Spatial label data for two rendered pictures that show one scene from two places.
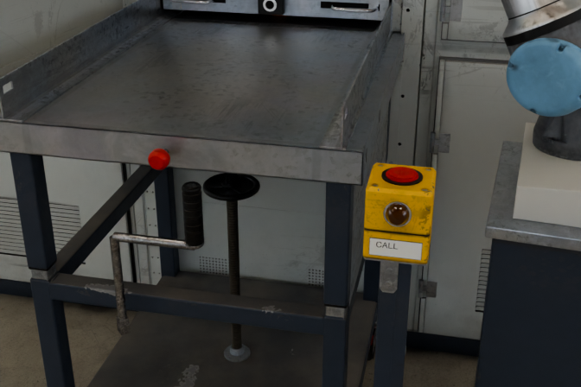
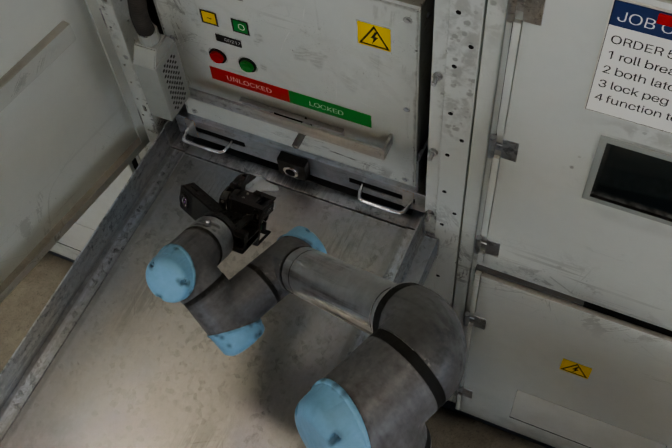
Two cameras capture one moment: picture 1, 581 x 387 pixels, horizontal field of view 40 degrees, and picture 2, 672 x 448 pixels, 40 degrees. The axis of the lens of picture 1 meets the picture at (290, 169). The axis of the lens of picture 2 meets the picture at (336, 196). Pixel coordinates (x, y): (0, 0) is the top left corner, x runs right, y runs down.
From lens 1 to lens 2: 1.39 m
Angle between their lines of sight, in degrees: 34
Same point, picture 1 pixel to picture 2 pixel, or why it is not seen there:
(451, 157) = (487, 333)
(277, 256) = not seen: hidden behind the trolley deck
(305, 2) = (332, 173)
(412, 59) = (448, 256)
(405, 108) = (441, 283)
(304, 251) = not seen: hidden behind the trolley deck
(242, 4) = (263, 154)
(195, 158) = not seen: outside the picture
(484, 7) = (524, 256)
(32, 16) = (16, 229)
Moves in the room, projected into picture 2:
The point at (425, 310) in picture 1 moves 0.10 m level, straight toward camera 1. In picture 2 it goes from (461, 401) to (448, 437)
